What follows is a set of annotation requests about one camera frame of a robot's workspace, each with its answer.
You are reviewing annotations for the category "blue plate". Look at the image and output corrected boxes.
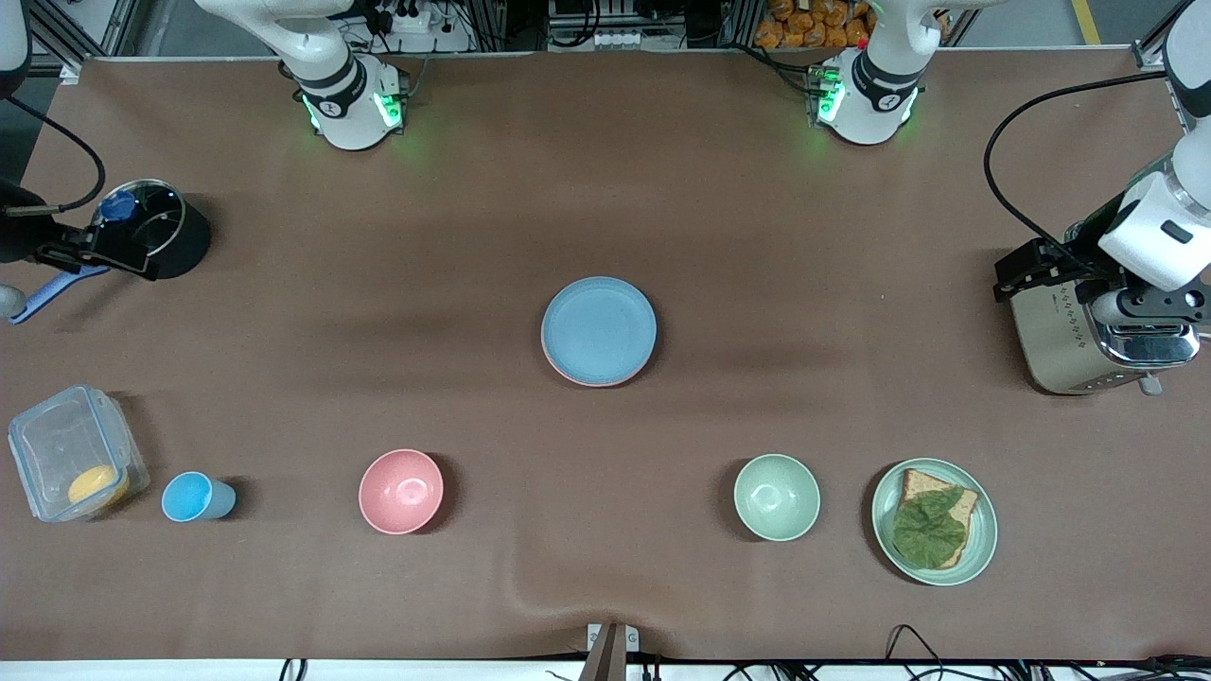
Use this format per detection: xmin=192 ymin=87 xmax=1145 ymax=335
xmin=541 ymin=276 xmax=658 ymax=384

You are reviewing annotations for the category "pink plate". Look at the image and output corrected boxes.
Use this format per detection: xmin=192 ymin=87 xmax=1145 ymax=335
xmin=542 ymin=331 xmax=655 ymax=389

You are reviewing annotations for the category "black round holder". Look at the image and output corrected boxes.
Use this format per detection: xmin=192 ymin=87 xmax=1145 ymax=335
xmin=95 ymin=180 xmax=186 ymax=258

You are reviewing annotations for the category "dark blue pot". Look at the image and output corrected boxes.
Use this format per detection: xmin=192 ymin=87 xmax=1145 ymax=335
xmin=9 ymin=178 xmax=213 ymax=325

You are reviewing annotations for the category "silver toaster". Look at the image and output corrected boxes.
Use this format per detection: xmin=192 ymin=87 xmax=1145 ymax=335
xmin=1008 ymin=222 xmax=1201 ymax=396

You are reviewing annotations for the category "clear plastic container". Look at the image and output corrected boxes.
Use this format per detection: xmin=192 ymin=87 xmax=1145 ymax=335
xmin=8 ymin=385 xmax=150 ymax=523

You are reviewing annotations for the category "toast slice with crust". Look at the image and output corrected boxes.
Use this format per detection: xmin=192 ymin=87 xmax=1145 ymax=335
xmin=897 ymin=469 xmax=980 ymax=568

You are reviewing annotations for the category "blue cup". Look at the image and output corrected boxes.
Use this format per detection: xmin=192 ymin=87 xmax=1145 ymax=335
xmin=161 ymin=471 xmax=237 ymax=523

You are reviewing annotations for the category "green plate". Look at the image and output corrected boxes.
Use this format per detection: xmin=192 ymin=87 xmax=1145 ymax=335
xmin=871 ymin=458 xmax=998 ymax=586

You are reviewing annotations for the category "green lettuce leaf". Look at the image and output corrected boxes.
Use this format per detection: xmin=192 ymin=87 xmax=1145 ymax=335
xmin=892 ymin=487 xmax=968 ymax=570

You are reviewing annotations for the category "green bowl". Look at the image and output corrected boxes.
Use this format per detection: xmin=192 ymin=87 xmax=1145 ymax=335
xmin=734 ymin=454 xmax=821 ymax=542

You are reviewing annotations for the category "pink bowl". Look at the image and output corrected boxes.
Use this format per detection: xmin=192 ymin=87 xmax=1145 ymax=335
xmin=359 ymin=448 xmax=445 ymax=535

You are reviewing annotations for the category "brown tablecloth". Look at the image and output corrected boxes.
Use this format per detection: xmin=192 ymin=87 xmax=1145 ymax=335
xmin=0 ymin=49 xmax=1211 ymax=663

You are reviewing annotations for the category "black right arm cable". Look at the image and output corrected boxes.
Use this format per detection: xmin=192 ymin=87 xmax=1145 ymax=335
xmin=0 ymin=95 xmax=107 ymax=217

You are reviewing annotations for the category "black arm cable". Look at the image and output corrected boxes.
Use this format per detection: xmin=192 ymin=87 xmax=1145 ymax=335
xmin=0 ymin=95 xmax=107 ymax=217
xmin=983 ymin=71 xmax=1172 ymax=277

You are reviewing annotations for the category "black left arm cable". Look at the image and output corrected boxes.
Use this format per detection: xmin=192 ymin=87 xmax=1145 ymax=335
xmin=983 ymin=71 xmax=1172 ymax=277

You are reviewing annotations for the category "black cable loop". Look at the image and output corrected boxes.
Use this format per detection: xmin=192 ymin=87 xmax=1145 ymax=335
xmin=885 ymin=624 xmax=957 ymax=674

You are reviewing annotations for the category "metal table bracket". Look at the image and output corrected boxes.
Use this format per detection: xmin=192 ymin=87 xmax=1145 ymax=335
xmin=587 ymin=622 xmax=640 ymax=681

